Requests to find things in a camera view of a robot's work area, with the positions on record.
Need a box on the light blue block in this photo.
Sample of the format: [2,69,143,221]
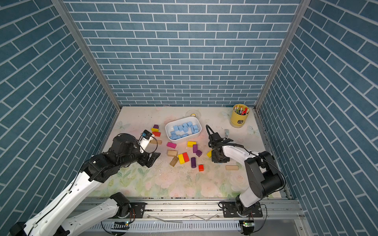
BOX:
[190,125,199,134]

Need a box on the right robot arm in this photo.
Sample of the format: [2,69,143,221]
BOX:
[206,125,286,216]

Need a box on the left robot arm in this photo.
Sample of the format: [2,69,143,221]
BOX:
[9,130,160,236]

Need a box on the natural wood plank block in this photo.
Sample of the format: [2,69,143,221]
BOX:
[150,139,162,145]

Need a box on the light wood square block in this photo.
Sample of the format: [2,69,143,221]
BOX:
[167,150,178,157]

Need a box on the light wood block right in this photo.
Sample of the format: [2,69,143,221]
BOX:
[225,165,239,171]

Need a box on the dark wood block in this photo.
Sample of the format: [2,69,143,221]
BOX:
[169,156,179,167]

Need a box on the magenta rectangular block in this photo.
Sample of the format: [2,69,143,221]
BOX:
[167,142,177,148]

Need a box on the small grey clip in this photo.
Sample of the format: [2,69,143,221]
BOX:
[224,129,229,138]

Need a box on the purple cylinder block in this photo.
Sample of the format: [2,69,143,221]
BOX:
[191,157,197,168]

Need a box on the yellow block near tub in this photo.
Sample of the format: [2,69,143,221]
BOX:
[187,141,196,148]

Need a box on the white plastic tub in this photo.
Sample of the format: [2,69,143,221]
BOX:
[165,117,202,144]

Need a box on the yellow pen cup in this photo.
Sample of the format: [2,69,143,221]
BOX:
[230,104,250,128]

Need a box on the white tape roll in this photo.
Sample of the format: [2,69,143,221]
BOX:
[186,109,201,119]

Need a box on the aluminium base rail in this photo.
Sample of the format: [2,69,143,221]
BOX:
[83,197,312,236]

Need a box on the aluminium corner post left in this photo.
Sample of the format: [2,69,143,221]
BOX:
[51,0,122,111]

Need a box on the aluminium corner post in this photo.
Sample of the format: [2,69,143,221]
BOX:
[51,0,122,111]
[254,0,313,110]

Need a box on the aluminium corner post right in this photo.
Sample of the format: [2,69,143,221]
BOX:
[254,0,313,110]

